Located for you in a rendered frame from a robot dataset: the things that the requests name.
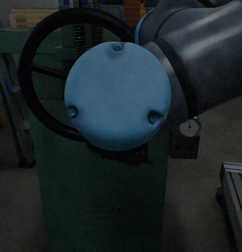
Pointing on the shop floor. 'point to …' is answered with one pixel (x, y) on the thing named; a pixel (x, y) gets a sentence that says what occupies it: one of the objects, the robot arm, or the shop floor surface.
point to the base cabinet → (97, 192)
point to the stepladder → (13, 101)
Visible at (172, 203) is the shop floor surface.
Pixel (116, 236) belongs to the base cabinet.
